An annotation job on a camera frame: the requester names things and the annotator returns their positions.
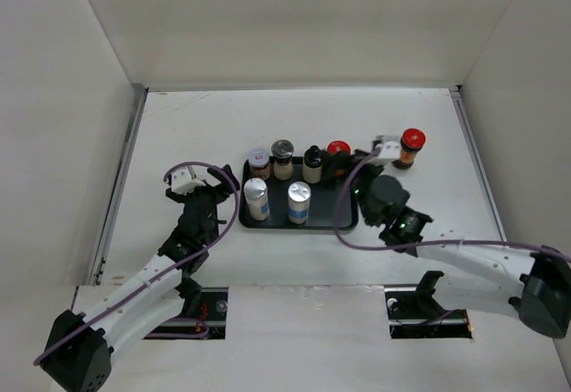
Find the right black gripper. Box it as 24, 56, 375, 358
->
322, 148, 387, 226

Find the red cap jar front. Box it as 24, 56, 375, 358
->
327, 140, 352, 155

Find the red cap jar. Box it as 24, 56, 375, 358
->
392, 128, 426, 170
327, 140, 352, 155

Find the black cap white bottle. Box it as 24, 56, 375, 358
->
302, 145, 323, 184

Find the small dark jar white lid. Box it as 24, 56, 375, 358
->
248, 148, 271, 180

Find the silver cap blue label shaker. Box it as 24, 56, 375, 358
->
287, 181, 311, 224

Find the clear cap white spice bottle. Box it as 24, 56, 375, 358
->
271, 139, 294, 180

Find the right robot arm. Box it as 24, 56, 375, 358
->
322, 148, 570, 339

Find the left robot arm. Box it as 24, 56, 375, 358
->
34, 162, 240, 391

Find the black plastic tray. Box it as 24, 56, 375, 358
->
238, 156, 360, 231

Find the red cap jar rear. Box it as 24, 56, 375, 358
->
392, 128, 426, 170

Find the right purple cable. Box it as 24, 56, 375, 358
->
333, 150, 571, 262

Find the purple cable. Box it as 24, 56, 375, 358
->
333, 150, 571, 262
33, 161, 240, 367

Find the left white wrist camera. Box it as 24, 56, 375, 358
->
170, 166, 204, 195

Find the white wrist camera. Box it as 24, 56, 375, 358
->
170, 166, 204, 195
372, 135, 401, 164

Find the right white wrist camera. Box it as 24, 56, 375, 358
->
372, 135, 401, 164

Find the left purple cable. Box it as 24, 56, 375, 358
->
33, 161, 240, 367

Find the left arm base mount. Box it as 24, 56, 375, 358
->
145, 279, 229, 340

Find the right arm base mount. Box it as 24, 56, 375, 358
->
384, 271, 472, 339

